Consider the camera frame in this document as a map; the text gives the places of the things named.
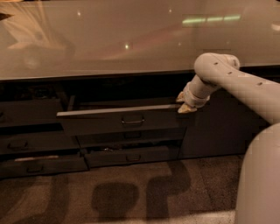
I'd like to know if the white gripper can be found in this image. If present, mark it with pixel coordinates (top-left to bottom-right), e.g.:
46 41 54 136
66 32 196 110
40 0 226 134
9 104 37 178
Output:
176 75 219 114

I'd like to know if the dark drawer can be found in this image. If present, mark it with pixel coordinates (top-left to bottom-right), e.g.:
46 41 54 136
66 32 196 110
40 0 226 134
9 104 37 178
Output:
57 98 188 136
0 131 79 155
0 99 62 127
0 154 88 179
77 128 186 148
85 145 179 168

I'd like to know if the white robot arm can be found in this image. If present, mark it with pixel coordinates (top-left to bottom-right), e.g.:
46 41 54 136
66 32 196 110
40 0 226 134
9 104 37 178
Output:
177 52 280 224

